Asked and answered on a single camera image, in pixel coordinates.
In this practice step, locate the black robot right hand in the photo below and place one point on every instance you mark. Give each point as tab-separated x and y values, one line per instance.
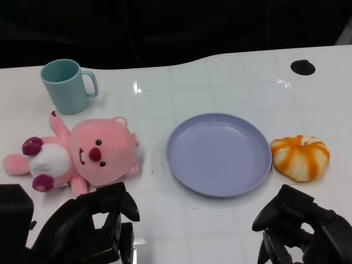
330	236

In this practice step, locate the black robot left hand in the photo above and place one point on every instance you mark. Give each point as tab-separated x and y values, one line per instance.
71	228

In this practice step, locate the pink plush beaver doll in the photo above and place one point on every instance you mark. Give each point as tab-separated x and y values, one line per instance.
104	154

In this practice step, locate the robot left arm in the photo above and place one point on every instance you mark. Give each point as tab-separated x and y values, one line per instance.
13	214

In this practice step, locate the lavender plastic plate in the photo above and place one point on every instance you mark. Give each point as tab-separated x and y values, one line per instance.
217	156

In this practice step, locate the small black peg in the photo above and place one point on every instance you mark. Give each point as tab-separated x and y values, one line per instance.
33	224

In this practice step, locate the orange striped toy bun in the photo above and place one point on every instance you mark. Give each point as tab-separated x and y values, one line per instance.
299	159

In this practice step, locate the light blue plastic mug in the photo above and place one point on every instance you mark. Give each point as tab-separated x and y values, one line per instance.
68	90

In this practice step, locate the black round table grommet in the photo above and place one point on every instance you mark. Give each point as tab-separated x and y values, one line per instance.
302	67

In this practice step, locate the white panel behind table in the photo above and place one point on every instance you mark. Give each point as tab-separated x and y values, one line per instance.
345	37

